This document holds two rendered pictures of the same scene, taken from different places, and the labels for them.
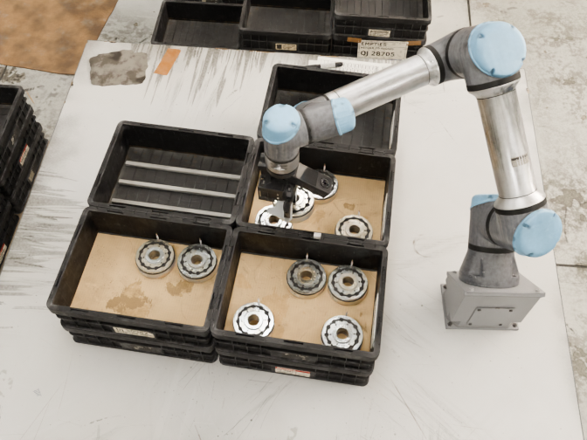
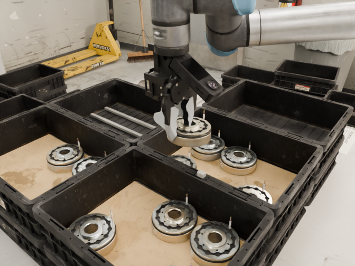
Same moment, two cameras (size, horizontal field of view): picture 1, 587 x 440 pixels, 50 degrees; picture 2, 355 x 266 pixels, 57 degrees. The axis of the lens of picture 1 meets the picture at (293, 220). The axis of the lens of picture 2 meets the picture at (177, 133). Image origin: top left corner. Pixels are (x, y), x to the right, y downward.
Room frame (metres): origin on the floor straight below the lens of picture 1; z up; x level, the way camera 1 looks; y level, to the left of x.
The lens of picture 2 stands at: (0.28, -0.32, 1.40)
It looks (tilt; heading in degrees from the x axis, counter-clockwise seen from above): 31 degrees down; 30
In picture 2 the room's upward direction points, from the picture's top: straight up
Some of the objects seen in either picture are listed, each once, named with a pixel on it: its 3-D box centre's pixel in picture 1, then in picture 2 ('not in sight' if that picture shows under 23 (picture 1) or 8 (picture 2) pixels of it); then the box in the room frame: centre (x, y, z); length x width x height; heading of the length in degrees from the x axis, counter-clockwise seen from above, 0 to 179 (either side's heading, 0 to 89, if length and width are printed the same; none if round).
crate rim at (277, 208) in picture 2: (318, 190); (228, 149); (0.97, -0.07, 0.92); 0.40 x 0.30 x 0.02; 82
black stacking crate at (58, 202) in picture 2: (301, 299); (152, 231); (0.67, -0.02, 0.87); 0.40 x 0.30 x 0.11; 82
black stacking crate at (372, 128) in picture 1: (330, 120); (273, 122); (1.27, -0.11, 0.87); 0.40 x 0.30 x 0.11; 82
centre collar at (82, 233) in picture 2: (253, 319); (91, 229); (0.61, 0.09, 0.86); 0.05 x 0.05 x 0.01
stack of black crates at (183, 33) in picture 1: (203, 43); not in sight; (2.26, 0.44, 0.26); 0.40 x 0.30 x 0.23; 86
